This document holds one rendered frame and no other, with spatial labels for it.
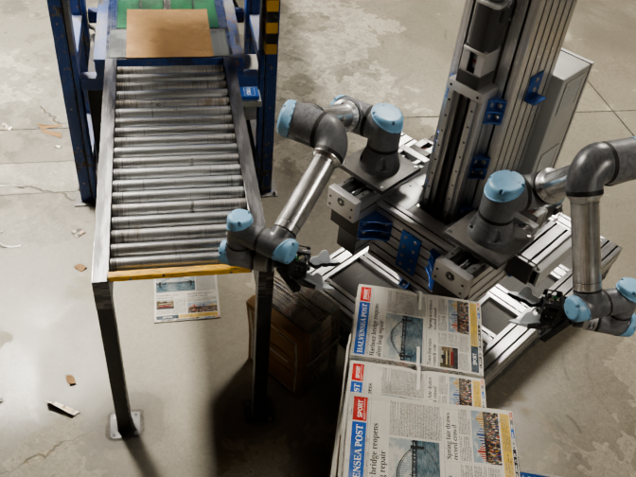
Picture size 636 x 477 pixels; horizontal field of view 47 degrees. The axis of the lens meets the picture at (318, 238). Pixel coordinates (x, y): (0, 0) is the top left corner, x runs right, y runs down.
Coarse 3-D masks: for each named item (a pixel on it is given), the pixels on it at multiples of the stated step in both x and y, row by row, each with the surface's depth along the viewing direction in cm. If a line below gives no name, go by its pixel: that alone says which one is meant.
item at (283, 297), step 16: (288, 288) 281; (304, 288) 282; (272, 304) 276; (288, 304) 276; (304, 304) 276; (320, 304) 277; (336, 304) 277; (304, 320) 271; (320, 320) 271; (336, 320) 280; (272, 336) 277; (288, 336) 268; (320, 336) 275; (288, 352) 276
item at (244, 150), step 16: (224, 64) 319; (240, 96) 302; (240, 112) 293; (240, 128) 285; (240, 144) 277; (240, 160) 269; (256, 192) 257; (256, 208) 250; (256, 272) 233; (256, 288) 236; (272, 288) 235
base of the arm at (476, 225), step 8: (480, 216) 240; (472, 224) 246; (480, 224) 241; (488, 224) 238; (496, 224) 237; (504, 224) 238; (512, 224) 242; (472, 232) 243; (480, 232) 241; (488, 232) 239; (496, 232) 239; (504, 232) 240; (512, 232) 243; (480, 240) 242; (488, 240) 241; (496, 240) 242; (504, 240) 241; (496, 248) 242
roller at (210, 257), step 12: (216, 252) 233; (120, 264) 226; (132, 264) 227; (144, 264) 228; (156, 264) 228; (168, 264) 229; (180, 264) 230; (192, 264) 230; (204, 264) 231; (216, 264) 232
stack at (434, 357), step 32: (384, 288) 223; (384, 320) 214; (416, 320) 215; (448, 320) 216; (480, 320) 217; (352, 352) 204; (384, 352) 205; (416, 352) 206; (448, 352) 207; (480, 352) 208; (352, 384) 196; (384, 384) 197; (416, 384) 198; (448, 384) 199; (480, 384) 200
